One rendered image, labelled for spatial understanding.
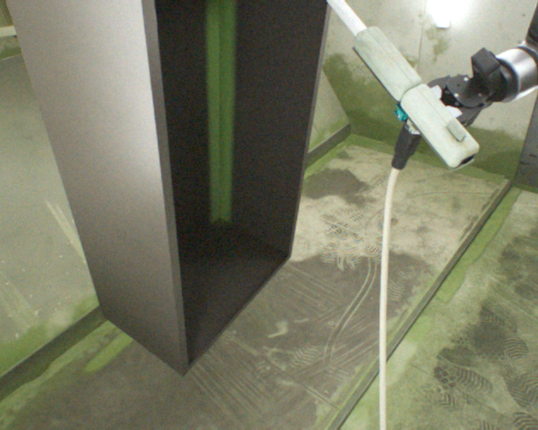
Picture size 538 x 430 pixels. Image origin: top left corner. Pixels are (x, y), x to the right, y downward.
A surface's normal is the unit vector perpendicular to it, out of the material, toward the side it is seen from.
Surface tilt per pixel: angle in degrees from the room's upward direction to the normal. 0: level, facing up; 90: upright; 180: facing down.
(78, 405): 0
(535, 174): 90
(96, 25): 90
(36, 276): 57
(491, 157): 90
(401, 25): 90
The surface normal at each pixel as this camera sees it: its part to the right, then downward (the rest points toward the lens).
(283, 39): -0.57, 0.53
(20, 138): 0.58, -0.17
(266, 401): -0.10, -0.80
